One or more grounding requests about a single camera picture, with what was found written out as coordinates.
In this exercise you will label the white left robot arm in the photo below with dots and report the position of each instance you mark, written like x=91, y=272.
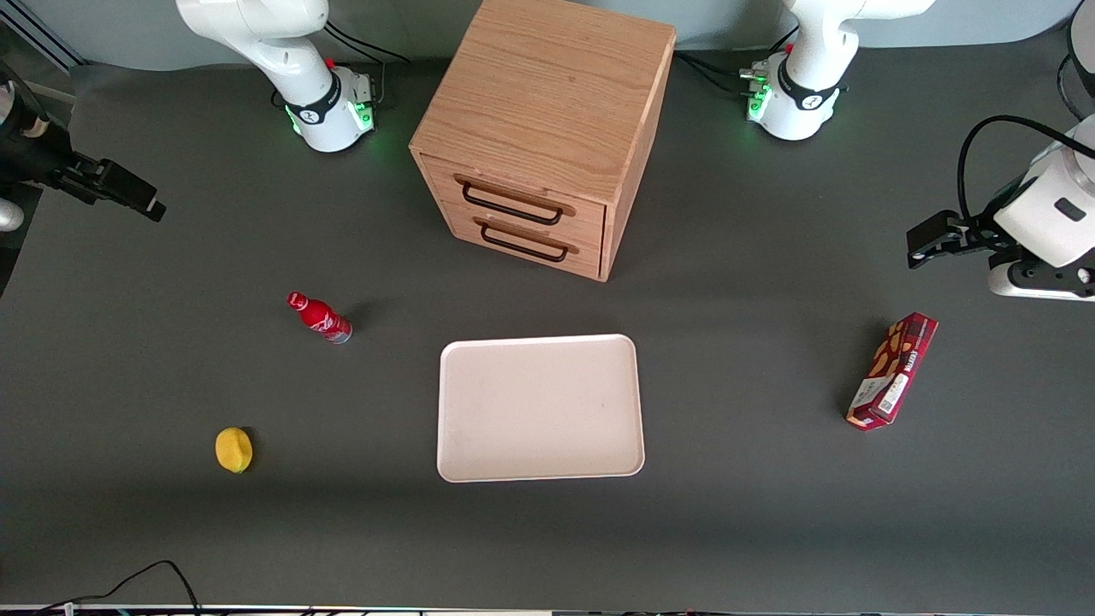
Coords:
x=800, y=103

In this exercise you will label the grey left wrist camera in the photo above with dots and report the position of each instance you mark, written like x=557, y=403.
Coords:
x=1039, y=287

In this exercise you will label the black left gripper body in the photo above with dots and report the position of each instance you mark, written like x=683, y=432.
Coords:
x=974, y=232

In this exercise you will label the cream rectangular tray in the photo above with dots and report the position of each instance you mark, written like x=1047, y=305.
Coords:
x=539, y=409

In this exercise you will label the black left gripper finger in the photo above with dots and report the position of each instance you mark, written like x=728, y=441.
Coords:
x=939, y=256
x=934, y=231

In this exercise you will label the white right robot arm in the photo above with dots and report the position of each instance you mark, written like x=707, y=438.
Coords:
x=312, y=103

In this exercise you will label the grey aluminium frame rail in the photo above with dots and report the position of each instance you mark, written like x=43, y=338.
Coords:
x=38, y=38

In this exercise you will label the red snack box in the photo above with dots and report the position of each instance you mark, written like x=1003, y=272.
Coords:
x=894, y=370

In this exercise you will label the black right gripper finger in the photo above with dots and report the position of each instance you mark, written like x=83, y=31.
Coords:
x=77, y=181
x=133, y=192

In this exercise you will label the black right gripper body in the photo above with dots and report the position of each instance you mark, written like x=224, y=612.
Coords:
x=34, y=155

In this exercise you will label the yellow lemon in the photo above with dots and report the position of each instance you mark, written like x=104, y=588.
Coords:
x=233, y=450

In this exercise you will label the red coke bottle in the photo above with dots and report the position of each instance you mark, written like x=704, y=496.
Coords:
x=321, y=319

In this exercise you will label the wooden drawer cabinet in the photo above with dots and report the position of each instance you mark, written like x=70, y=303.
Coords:
x=547, y=85

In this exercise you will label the wooden drawer front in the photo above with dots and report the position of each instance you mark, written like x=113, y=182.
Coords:
x=586, y=257
x=590, y=218

